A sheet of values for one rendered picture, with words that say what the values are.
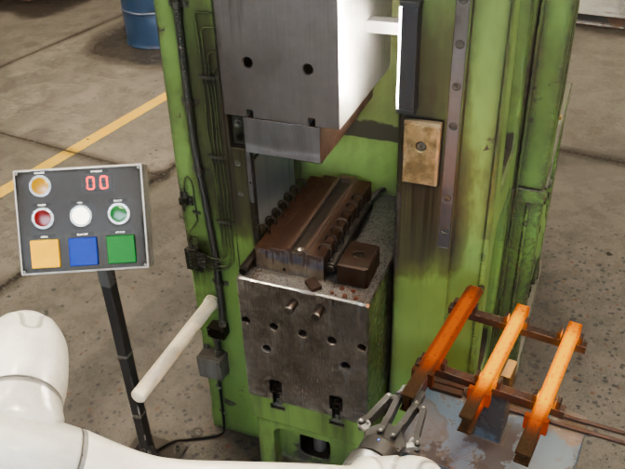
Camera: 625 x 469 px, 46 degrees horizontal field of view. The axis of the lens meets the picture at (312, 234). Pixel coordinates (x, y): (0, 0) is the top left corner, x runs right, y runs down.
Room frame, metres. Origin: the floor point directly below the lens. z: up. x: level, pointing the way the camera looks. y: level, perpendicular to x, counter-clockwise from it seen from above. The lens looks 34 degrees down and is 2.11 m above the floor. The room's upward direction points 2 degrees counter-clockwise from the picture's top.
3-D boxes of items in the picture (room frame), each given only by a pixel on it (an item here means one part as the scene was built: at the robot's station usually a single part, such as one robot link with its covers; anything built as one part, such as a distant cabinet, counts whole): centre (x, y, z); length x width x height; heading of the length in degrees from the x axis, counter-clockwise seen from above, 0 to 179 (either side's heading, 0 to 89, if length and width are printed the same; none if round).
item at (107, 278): (1.74, 0.61, 0.54); 0.04 x 0.04 x 1.08; 68
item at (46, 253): (1.61, 0.71, 1.01); 0.07 x 0.05 x 0.07; 93
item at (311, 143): (1.80, -0.01, 1.32); 0.42 x 0.20 x 0.10; 158
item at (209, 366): (1.85, 0.35, 0.36); 0.09 x 0.07 x 0.12; 68
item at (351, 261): (1.59, -0.12, 0.95); 0.12 x 0.08 x 0.06; 158
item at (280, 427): (1.78, -0.07, 0.23); 0.55 x 0.37 x 0.47; 158
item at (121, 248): (1.62, 0.51, 1.01); 0.07 x 0.05 x 0.07; 93
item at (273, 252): (1.80, -0.01, 0.96); 0.42 x 0.20 x 0.09; 158
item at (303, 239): (1.79, -0.04, 0.99); 0.42 x 0.05 x 0.01; 158
